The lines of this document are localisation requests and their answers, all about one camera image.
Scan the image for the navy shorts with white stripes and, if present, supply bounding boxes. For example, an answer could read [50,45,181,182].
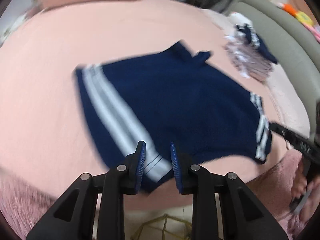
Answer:
[74,40,273,194]

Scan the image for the folded navy garment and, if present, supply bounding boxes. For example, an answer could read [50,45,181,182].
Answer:
[235,24,279,65]

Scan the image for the orange plush toy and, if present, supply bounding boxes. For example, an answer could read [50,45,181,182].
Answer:
[281,2,299,15]

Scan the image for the person's right hand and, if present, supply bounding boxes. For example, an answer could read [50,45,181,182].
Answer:
[290,164,309,199]

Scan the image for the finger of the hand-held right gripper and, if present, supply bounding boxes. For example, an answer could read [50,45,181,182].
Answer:
[269,122,320,160]

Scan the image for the pink fuzzy robe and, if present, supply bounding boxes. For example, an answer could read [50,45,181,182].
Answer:
[0,151,320,240]

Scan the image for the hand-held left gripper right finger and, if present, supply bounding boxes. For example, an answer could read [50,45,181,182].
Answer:
[170,141,292,240]

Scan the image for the grey-green padded headboard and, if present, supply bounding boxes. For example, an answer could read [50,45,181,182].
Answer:
[225,0,320,140]

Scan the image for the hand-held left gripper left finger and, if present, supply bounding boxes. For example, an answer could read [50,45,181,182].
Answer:
[26,140,147,240]

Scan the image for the stack of folded light clothes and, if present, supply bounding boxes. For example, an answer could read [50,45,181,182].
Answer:
[224,34,273,82]

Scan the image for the gold wire basket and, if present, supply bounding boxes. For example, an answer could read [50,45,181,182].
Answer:
[130,214,194,240]

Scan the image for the yellow plush toy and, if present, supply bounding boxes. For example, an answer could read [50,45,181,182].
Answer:
[295,11,313,25]

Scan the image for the bed with pink sheet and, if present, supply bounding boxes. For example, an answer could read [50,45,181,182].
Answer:
[0,0,313,210]

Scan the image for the white plush toy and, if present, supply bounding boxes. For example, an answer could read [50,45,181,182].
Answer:
[229,11,253,28]

